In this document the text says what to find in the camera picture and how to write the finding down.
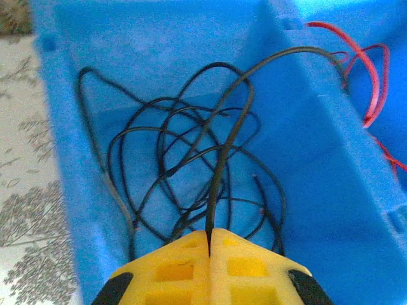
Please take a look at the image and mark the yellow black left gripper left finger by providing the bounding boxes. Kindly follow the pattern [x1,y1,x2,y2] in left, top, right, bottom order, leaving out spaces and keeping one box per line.
[92,230,211,305]

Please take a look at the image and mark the blue three-compartment plastic bin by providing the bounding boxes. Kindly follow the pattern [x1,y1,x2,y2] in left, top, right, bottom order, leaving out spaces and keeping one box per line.
[31,0,407,305]

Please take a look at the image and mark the red cable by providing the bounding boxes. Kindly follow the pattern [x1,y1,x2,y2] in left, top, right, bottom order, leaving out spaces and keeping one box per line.
[305,20,392,130]
[370,133,407,179]

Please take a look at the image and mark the black cable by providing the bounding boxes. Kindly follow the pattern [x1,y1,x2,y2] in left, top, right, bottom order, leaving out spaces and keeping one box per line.
[78,66,141,255]
[107,62,287,255]

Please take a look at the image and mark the red black cables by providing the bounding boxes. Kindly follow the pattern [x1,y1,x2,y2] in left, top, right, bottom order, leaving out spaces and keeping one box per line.
[203,46,349,258]

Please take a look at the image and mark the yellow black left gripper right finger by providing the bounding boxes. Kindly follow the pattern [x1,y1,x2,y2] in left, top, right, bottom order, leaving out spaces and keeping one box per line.
[209,227,333,305]

